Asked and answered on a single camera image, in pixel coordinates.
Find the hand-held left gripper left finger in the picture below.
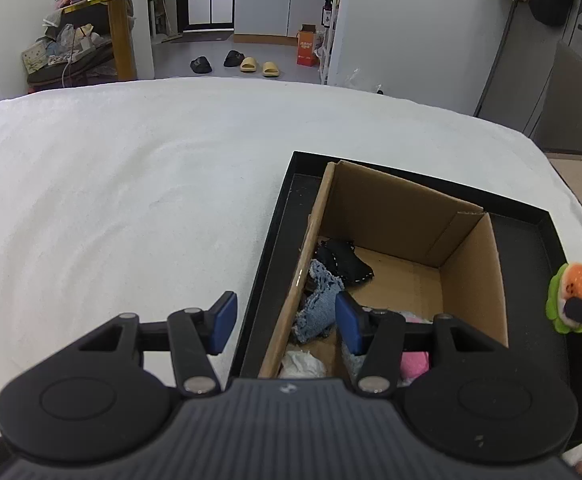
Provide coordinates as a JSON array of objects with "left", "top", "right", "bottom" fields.
[{"left": 54, "top": 291, "right": 238, "bottom": 400}]

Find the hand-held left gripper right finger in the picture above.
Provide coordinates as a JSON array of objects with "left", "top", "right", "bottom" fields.
[{"left": 335, "top": 292, "right": 522, "bottom": 397}]

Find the burger plush toy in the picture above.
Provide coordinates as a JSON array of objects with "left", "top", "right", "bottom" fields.
[{"left": 547, "top": 262, "right": 582, "bottom": 334}]

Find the small blue knitted plush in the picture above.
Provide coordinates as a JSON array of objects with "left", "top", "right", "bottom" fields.
[{"left": 293, "top": 258, "right": 346, "bottom": 344}]

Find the white tissue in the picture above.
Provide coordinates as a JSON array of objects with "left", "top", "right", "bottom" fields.
[{"left": 278, "top": 350, "right": 328, "bottom": 379}]

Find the small black fabric pouch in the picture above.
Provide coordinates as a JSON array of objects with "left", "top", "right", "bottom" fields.
[{"left": 315, "top": 238, "right": 375, "bottom": 287}]

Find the grey paw plush glove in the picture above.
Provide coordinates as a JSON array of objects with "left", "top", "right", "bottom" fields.
[{"left": 342, "top": 310, "right": 432, "bottom": 387}]

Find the black shallow tray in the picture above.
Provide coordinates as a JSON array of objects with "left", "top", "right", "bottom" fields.
[{"left": 228, "top": 150, "right": 582, "bottom": 455}]

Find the brown cardboard box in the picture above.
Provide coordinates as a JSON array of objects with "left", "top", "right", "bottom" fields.
[{"left": 258, "top": 159, "right": 510, "bottom": 382}]

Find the brown framed board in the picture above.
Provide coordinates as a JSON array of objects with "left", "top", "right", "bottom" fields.
[{"left": 542, "top": 152, "right": 582, "bottom": 202}]

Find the grey leaning panel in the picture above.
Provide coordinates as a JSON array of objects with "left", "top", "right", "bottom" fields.
[{"left": 530, "top": 39, "right": 582, "bottom": 157}]

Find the clear plastic bag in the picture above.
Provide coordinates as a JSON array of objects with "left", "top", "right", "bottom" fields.
[{"left": 342, "top": 69, "right": 385, "bottom": 96}]

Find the orange carton box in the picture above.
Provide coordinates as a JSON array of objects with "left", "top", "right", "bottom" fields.
[{"left": 296, "top": 24, "right": 318, "bottom": 67}]

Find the brown door mat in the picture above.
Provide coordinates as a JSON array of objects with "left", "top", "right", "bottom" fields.
[{"left": 180, "top": 30, "right": 235, "bottom": 44}]

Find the white shelf rack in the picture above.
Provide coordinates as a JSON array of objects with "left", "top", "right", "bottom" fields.
[{"left": 318, "top": 0, "right": 345, "bottom": 87}]

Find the yellow round side table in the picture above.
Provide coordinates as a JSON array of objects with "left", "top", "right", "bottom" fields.
[{"left": 60, "top": 0, "right": 193, "bottom": 82}]

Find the pile of household clutter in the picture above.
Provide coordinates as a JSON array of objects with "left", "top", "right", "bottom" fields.
[{"left": 20, "top": 0, "right": 123, "bottom": 95}]

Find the grey kitchen cabinet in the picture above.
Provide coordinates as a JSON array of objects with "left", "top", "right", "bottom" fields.
[{"left": 233, "top": 0, "right": 345, "bottom": 47}]

